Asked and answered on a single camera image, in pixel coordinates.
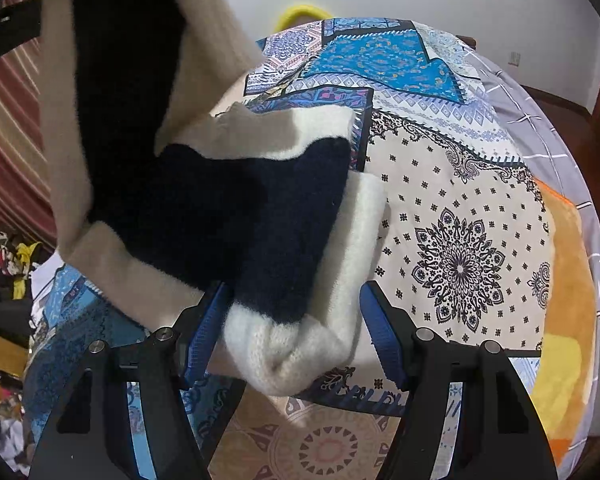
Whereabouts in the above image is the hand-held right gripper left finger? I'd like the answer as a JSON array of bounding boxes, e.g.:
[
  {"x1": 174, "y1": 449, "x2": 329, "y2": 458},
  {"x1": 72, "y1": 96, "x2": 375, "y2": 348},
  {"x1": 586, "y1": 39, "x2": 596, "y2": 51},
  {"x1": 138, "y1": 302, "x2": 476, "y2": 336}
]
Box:
[{"x1": 27, "y1": 281, "x2": 247, "y2": 480}]

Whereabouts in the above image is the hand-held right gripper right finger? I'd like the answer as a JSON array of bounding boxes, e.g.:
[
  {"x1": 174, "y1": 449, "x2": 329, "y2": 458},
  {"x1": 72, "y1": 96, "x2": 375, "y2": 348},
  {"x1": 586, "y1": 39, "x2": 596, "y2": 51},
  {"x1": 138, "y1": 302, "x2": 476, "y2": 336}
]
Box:
[{"x1": 359, "y1": 280, "x2": 557, "y2": 480}]

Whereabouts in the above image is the cream and navy knit sweater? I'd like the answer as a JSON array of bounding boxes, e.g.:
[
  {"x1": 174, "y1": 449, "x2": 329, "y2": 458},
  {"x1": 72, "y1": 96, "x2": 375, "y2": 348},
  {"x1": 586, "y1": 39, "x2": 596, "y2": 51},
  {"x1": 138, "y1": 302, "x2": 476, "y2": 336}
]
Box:
[{"x1": 39, "y1": 0, "x2": 392, "y2": 397}]

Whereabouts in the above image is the pile of mixed clothes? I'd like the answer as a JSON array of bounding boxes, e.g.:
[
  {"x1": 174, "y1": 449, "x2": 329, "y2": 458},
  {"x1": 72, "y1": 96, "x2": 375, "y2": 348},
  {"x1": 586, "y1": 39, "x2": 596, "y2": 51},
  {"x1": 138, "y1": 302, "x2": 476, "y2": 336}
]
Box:
[{"x1": 0, "y1": 231, "x2": 57, "y2": 313}]

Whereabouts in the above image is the red striped cloth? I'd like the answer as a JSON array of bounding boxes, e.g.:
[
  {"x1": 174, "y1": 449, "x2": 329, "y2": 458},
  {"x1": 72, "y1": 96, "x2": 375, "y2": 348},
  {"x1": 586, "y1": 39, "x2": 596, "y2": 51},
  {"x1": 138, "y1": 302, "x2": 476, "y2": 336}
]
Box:
[{"x1": 0, "y1": 0, "x2": 63, "y2": 251}]

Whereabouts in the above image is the blue patterned patchwork blanket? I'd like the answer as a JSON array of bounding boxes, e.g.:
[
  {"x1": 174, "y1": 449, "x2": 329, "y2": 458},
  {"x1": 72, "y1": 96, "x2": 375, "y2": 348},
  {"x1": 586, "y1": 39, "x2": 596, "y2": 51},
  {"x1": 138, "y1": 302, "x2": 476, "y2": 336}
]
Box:
[{"x1": 22, "y1": 16, "x2": 555, "y2": 480}]

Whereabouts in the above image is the grey striped bed sheet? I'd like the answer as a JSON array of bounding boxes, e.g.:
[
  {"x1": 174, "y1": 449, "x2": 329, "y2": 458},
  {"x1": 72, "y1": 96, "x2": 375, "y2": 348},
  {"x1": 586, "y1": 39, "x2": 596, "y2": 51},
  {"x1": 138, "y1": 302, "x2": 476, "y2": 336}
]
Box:
[{"x1": 455, "y1": 35, "x2": 600, "y2": 463}]

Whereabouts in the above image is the yellow round cushion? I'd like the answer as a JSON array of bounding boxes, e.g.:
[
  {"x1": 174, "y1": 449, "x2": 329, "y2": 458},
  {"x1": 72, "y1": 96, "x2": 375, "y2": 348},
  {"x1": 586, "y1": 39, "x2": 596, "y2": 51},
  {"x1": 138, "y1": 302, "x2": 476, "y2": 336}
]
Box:
[{"x1": 274, "y1": 3, "x2": 334, "y2": 32}]

